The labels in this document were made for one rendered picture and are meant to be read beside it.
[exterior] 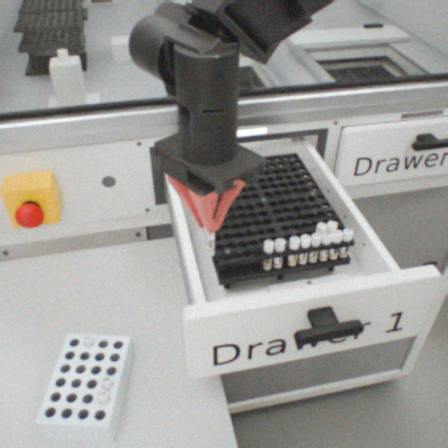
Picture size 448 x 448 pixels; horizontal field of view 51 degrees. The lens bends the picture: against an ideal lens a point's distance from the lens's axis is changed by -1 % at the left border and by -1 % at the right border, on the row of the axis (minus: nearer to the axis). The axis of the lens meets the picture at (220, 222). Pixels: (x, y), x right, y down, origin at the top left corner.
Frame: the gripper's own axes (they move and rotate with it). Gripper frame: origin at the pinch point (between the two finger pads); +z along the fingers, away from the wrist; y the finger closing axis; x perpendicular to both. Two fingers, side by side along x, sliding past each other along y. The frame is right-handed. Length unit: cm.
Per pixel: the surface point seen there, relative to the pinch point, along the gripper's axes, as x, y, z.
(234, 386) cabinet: -23, 18, 78
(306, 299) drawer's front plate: -2.3, -12.6, 4.0
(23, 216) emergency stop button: 11.8, 26.5, 8.0
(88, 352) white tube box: 14.6, 6.7, 17.0
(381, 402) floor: -60, -8, 95
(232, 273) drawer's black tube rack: -3.4, -0.4, 9.8
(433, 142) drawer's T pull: -45.1, -4.5, 4.5
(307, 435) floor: -36, 1, 96
